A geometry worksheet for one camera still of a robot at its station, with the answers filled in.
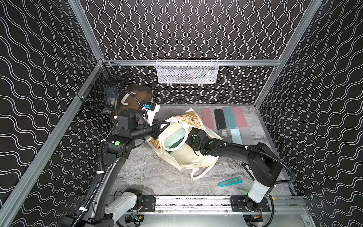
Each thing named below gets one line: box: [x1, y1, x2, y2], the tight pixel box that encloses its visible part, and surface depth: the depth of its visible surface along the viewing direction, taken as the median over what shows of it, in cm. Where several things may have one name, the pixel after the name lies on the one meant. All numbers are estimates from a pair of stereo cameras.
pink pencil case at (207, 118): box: [200, 108, 215, 131], surface depth 117 cm
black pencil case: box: [214, 109, 227, 131], surface depth 113 cm
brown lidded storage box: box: [112, 83, 154, 118], surface depth 102 cm
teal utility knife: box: [217, 176, 244, 187], surface depth 84 cm
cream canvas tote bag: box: [146, 107, 224, 180], surface depth 75 cm
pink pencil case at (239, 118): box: [232, 106, 248, 128], surface depth 113 cm
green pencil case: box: [165, 146, 178, 154], surface depth 73 cm
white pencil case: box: [163, 128, 186, 149], surface depth 91 cm
